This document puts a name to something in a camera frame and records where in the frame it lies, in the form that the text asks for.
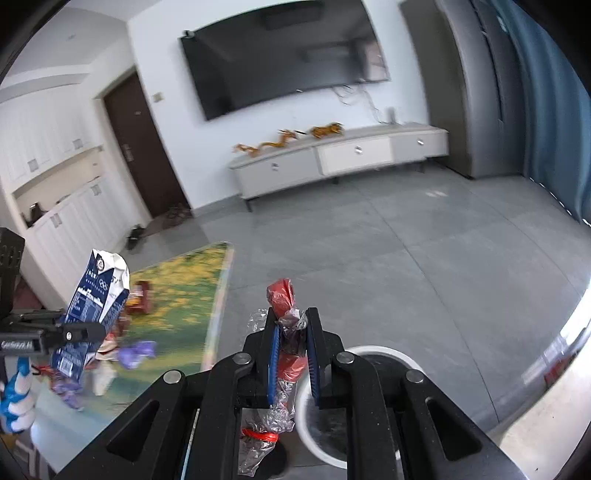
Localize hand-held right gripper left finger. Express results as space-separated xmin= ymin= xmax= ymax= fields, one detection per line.
xmin=53 ymin=307 xmax=282 ymax=480

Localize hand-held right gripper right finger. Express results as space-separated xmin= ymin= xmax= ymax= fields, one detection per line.
xmin=305 ymin=307 xmax=518 ymax=480

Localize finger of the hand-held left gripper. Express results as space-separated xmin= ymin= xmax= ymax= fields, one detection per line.
xmin=41 ymin=322 xmax=107 ymax=354

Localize blue milk carton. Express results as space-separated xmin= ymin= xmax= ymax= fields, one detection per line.
xmin=50 ymin=249 xmax=131 ymax=384

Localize white trash bin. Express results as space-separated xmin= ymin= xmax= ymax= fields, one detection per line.
xmin=295 ymin=345 xmax=428 ymax=469

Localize red and clear plastic wrapper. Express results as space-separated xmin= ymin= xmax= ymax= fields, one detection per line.
xmin=238 ymin=278 xmax=309 ymax=478

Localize person's left hand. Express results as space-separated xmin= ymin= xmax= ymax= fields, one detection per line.
xmin=0 ymin=357 xmax=38 ymax=435

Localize purple wrapper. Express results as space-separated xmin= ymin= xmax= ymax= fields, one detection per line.
xmin=50 ymin=376 xmax=86 ymax=411
xmin=117 ymin=340 xmax=158 ymax=370

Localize brown snack packet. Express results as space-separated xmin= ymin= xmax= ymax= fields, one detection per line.
xmin=124 ymin=281 xmax=153 ymax=317

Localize floral landscape rug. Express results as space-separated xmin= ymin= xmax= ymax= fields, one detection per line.
xmin=14 ymin=241 xmax=235 ymax=480

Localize brown doormat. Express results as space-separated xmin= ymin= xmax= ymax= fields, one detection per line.
xmin=139 ymin=210 xmax=192 ymax=237

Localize pile of brown shoes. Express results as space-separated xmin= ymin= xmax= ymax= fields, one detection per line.
xmin=164 ymin=204 xmax=190 ymax=227

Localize dark brown door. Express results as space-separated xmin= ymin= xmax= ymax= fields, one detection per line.
xmin=104 ymin=73 xmax=191 ymax=217

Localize white television cabinet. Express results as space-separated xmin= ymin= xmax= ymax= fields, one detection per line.
xmin=229 ymin=122 xmax=450 ymax=213

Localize orange tiger ornament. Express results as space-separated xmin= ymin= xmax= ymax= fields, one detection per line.
xmin=309 ymin=122 xmax=345 ymax=139

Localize grey refrigerator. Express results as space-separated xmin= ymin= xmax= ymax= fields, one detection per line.
xmin=399 ymin=0 xmax=527 ymax=180

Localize blue curtain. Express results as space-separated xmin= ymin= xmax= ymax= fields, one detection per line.
xmin=501 ymin=0 xmax=591 ymax=227

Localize white wall cabinet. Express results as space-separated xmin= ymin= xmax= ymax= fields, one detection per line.
xmin=0 ymin=69 xmax=139 ymax=310

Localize television cables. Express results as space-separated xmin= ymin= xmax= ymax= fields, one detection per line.
xmin=332 ymin=82 xmax=393 ymax=125

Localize black wall television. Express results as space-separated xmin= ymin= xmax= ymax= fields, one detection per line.
xmin=179 ymin=0 xmax=391 ymax=122

